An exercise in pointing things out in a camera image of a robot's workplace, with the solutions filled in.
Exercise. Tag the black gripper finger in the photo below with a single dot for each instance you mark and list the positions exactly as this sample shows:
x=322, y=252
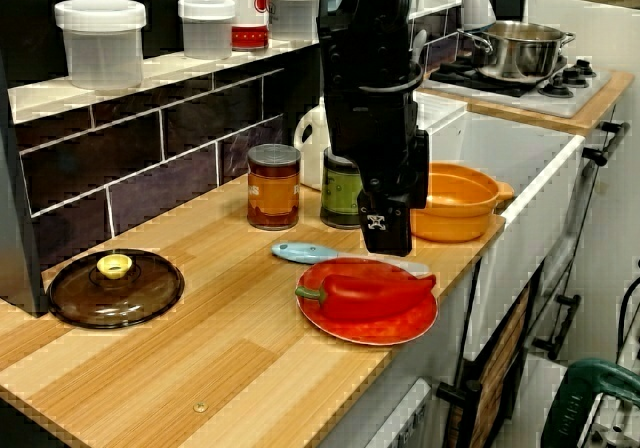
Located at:
x=420, y=168
x=387, y=233

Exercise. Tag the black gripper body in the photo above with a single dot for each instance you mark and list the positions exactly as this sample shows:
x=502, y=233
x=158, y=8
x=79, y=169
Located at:
x=380, y=138

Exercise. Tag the green peas can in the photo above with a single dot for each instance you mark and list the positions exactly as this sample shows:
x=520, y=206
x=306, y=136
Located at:
x=337, y=198

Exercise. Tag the red toy pepper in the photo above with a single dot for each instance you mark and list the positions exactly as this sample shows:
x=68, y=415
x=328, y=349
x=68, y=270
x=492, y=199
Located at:
x=370, y=298

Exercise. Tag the brown beans can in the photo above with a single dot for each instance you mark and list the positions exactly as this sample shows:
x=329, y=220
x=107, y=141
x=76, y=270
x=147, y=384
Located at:
x=272, y=198

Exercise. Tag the orange plastic pot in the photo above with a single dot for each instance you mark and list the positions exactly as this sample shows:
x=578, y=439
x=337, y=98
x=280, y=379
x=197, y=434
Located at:
x=460, y=218

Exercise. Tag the white detergent bottle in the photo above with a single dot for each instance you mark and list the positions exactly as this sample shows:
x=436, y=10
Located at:
x=312, y=153

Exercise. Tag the white toy sink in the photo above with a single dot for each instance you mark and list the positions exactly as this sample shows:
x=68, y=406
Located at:
x=500, y=138

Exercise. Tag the red round plate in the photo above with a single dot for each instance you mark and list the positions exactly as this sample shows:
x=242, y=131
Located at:
x=380, y=333

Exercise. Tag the medium clear white-lidded container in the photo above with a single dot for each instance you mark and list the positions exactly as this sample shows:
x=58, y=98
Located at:
x=297, y=13

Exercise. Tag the stainless steel pot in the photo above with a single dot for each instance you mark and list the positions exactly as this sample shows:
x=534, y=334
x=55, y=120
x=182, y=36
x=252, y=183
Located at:
x=520, y=53

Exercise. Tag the grey toy faucet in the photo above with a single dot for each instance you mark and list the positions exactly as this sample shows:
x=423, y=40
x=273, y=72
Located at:
x=475, y=3

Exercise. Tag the toy stove hob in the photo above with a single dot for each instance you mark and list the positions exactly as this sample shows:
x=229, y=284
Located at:
x=575, y=103

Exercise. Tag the dark framed wood panel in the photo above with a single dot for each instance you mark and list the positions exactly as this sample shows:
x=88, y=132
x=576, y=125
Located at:
x=500, y=368

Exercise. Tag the tomato print jar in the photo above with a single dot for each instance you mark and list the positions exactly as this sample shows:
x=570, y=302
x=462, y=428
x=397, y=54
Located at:
x=245, y=18

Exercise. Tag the grey dispenser panel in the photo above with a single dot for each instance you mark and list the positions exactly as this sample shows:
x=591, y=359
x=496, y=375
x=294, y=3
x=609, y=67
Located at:
x=400, y=418

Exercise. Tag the small printed white-lidded container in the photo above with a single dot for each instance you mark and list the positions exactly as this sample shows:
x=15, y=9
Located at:
x=205, y=28

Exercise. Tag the green clamp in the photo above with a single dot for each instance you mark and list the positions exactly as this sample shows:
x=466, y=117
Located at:
x=580, y=398

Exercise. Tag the brown glass lid yellow knob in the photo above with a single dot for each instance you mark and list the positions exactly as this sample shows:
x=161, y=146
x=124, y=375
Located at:
x=140, y=293

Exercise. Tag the brass screw head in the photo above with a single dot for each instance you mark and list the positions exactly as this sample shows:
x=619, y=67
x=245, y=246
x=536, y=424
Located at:
x=200, y=407

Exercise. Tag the large clear white-lidded container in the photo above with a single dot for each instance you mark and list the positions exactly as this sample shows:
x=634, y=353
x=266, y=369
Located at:
x=100, y=48

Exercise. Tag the silver aluminium frame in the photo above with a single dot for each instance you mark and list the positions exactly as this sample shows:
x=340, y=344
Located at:
x=610, y=428

